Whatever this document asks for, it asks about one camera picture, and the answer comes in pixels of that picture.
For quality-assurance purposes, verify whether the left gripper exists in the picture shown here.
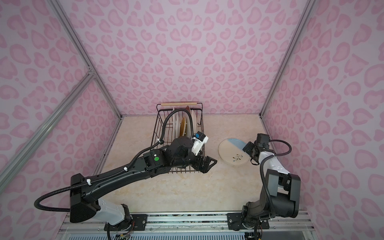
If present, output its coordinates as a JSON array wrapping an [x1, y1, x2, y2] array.
[[172, 147, 219, 172]]

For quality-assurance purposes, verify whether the cream blue plate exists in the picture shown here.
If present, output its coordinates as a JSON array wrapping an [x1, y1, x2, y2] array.
[[218, 138, 251, 166]]

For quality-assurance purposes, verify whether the large pink blue plate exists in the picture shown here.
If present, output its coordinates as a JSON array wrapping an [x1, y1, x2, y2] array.
[[186, 106, 196, 137]]

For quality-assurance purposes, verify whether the orange woven plate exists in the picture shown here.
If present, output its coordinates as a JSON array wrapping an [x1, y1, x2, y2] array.
[[179, 117, 187, 137]]

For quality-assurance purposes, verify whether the black wire dish rack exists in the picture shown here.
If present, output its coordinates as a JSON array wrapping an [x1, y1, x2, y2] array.
[[151, 103, 217, 174]]

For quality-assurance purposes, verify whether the star patterned plate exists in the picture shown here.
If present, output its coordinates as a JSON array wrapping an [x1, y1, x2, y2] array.
[[193, 110, 201, 133]]

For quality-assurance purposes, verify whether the white plaid plate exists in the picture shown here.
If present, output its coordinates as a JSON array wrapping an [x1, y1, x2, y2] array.
[[172, 113, 177, 141]]

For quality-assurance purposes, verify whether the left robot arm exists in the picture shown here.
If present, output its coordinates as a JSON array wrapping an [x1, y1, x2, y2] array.
[[70, 137, 217, 223]]

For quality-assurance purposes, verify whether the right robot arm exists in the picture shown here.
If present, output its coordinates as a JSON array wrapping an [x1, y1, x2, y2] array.
[[242, 134, 301, 230]]

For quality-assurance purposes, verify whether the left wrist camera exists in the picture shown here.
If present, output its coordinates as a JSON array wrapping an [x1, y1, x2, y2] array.
[[192, 132, 209, 156]]

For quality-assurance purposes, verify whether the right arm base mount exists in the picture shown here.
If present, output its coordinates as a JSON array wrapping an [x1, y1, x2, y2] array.
[[226, 212, 270, 231]]

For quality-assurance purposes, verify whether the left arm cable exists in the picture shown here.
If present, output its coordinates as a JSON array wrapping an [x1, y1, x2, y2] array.
[[33, 108, 196, 213]]

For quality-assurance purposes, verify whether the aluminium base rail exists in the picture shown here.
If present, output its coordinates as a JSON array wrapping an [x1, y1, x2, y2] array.
[[56, 211, 318, 240]]

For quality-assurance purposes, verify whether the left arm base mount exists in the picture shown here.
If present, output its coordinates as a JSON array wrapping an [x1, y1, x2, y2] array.
[[104, 214, 148, 232]]

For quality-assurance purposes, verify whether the aluminium frame strut right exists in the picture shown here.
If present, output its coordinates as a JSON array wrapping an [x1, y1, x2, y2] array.
[[259, 0, 318, 119]]

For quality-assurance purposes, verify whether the aluminium frame strut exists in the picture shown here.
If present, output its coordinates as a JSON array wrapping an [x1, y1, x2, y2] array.
[[259, 0, 318, 119], [1, 1, 123, 192]]

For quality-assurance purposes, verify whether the aluminium frame strut left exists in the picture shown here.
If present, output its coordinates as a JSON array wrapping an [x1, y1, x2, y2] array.
[[1, 1, 123, 192]]

